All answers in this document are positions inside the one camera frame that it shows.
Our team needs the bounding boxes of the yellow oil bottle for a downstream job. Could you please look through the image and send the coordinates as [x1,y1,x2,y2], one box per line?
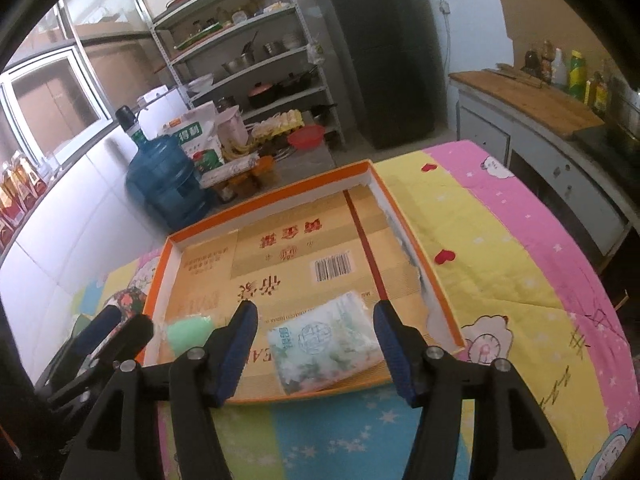
[590,72,611,116]

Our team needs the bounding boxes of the white green flour bag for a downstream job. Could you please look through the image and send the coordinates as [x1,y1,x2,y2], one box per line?
[159,102,226,171]

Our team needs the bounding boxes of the grey kitchen counter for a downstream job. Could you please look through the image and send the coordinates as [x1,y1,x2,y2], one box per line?
[447,70,633,271]

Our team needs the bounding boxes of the grey metal shelf rack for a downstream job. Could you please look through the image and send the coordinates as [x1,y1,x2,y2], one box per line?
[150,0,348,151]

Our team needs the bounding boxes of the pack of orange jars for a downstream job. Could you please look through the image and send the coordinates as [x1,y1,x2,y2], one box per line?
[200,154,281,203]

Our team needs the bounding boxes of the mint green sponge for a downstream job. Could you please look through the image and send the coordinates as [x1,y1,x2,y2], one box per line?
[164,314,217,361]

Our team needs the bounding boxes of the sliding window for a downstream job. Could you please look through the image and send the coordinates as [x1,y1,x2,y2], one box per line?
[0,0,156,171]

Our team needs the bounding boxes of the printed blanket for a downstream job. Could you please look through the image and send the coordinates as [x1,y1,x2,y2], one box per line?
[70,140,633,480]

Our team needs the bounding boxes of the pink white bag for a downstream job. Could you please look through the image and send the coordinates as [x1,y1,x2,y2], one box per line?
[215,110,249,147]

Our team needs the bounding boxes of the blue water jug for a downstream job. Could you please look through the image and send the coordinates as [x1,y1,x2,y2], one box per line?
[115,105,211,231]

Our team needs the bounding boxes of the brown sauce bottle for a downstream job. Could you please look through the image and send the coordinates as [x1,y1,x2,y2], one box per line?
[540,40,555,85]

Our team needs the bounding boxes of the wooden cutting board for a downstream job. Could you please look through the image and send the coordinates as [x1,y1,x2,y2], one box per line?
[449,69,606,141]

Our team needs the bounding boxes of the green yellow bottle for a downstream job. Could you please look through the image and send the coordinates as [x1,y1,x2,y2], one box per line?
[567,51,587,103]

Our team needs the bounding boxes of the black refrigerator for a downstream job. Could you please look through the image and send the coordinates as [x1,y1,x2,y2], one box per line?
[312,0,443,151]

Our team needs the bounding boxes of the row of orange bottles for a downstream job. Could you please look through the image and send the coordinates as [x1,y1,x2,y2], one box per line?
[0,151,48,243]

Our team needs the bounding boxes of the cardboard sheet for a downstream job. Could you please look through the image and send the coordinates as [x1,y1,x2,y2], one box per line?
[495,0,608,68]

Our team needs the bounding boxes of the egg carton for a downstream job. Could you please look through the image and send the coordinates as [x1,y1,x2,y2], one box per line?
[250,109,305,141]

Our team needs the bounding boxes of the orange cardboard box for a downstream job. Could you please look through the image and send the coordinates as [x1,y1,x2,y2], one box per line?
[137,159,468,406]

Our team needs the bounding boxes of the black frying pan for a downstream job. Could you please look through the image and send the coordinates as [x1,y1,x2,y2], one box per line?
[277,72,321,97]

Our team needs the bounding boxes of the black pot red lid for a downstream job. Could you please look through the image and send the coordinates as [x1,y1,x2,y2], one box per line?
[247,82,278,108]

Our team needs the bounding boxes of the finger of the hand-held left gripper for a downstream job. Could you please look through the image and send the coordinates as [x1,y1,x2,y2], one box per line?
[65,315,154,411]
[47,305,123,398]

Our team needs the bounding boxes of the white green tissue pack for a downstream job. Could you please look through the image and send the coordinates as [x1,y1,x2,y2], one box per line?
[265,289,388,396]

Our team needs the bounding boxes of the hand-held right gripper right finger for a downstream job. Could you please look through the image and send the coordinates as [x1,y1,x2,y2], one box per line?
[372,300,576,480]

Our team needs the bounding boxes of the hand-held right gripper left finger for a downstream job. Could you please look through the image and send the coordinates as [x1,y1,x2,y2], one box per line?
[60,300,260,480]

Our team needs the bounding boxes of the white plastic bottle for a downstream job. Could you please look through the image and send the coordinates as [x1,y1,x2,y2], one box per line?
[551,49,570,88]

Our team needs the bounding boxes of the red plastic basket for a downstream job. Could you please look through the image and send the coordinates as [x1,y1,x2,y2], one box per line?
[286,126,326,150]

